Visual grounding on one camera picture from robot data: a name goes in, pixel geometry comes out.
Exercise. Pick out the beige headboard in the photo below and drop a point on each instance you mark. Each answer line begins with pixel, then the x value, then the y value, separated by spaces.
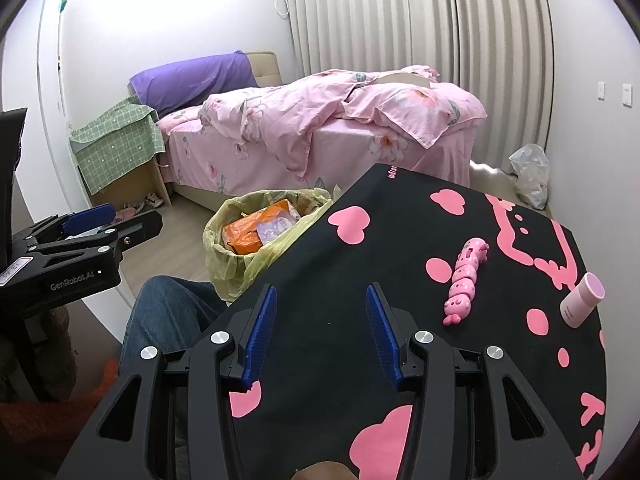
pixel 265 67

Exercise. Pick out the purple pillow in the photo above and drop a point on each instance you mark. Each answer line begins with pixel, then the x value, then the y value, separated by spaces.
pixel 190 80

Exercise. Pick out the pink bottle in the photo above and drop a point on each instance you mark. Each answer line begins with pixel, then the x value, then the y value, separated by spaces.
pixel 582 300

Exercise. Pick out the orange fleece cloth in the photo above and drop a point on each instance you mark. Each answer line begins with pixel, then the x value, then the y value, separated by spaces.
pixel 50 430

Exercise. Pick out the bed with pink floral sheet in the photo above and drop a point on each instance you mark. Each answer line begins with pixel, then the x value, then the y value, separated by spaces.
pixel 225 160

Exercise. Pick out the black table mat pink print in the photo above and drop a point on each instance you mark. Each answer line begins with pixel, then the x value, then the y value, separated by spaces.
pixel 400 230

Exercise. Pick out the white sneakers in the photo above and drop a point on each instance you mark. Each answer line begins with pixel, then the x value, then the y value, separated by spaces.
pixel 154 199

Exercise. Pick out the white wall socket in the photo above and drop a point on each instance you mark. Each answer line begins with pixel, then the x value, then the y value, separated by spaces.
pixel 601 90
pixel 627 95

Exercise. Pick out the pink slipper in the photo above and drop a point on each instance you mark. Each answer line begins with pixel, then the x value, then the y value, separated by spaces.
pixel 125 216
pixel 134 206

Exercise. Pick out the clear plastic wrapper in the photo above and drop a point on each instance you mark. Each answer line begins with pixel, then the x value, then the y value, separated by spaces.
pixel 277 227

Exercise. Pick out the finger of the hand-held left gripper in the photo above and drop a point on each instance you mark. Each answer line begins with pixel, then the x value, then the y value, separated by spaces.
pixel 125 232
pixel 87 217

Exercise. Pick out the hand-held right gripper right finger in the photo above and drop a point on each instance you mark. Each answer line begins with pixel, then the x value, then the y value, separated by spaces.
pixel 382 335

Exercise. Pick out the yellow plastic bin bag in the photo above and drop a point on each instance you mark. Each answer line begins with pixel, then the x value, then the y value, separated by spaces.
pixel 225 270

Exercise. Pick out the orange snack wrapper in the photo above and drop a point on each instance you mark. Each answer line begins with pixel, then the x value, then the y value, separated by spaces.
pixel 245 232

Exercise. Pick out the white fluted wardrobe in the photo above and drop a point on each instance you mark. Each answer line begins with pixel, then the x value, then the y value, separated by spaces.
pixel 425 20

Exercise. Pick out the person's leg in jeans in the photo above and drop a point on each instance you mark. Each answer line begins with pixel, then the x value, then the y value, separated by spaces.
pixel 165 315

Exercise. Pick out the green checked cloth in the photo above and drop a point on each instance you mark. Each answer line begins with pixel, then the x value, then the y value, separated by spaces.
pixel 115 150

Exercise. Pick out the beige cushion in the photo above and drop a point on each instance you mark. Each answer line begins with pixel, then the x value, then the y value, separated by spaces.
pixel 400 79

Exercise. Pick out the teal wall hook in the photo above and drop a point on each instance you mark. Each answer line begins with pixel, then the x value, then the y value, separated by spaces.
pixel 62 4

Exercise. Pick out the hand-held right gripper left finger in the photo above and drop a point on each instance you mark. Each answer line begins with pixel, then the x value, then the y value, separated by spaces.
pixel 260 335

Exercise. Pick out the white plastic bag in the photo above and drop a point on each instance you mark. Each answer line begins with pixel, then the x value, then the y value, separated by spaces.
pixel 530 175

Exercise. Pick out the pink toy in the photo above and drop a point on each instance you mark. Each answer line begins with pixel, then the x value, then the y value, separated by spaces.
pixel 465 280

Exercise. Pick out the wooden nightstand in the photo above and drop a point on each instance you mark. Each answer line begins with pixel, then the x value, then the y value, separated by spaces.
pixel 130 185

